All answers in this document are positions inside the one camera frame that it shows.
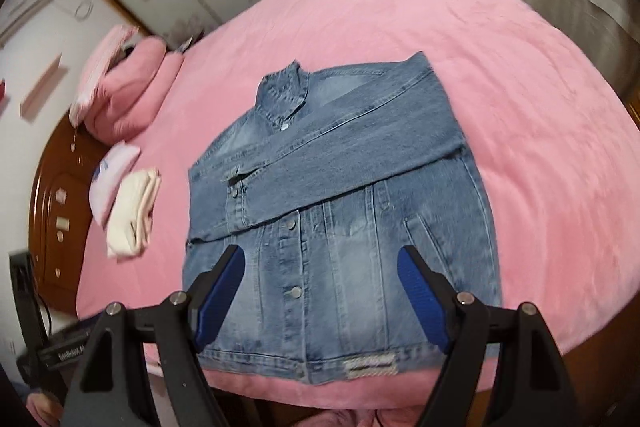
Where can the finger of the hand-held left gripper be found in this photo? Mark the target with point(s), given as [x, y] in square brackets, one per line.
[22, 292]

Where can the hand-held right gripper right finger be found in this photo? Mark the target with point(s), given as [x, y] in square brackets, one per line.
[420, 302]

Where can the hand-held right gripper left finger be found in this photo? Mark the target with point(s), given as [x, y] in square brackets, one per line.
[220, 302]

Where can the blue denim jacket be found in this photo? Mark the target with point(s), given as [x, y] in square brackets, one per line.
[350, 147]

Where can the wooden headboard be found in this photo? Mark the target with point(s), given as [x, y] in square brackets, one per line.
[60, 187]

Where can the folded cream cloth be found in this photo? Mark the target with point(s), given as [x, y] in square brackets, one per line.
[132, 212]

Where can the small white printed pillow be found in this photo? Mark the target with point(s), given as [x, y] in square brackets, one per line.
[112, 177]

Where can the pink bed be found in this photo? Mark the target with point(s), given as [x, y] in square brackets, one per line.
[525, 132]

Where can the folded pink quilt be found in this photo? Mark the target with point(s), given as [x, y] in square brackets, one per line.
[135, 92]

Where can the pink pillow with lace trim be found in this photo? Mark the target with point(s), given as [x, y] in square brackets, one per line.
[95, 72]

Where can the white air conditioner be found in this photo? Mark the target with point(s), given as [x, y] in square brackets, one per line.
[25, 12]

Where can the pink wall shelf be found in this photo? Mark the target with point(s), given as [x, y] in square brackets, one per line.
[42, 84]

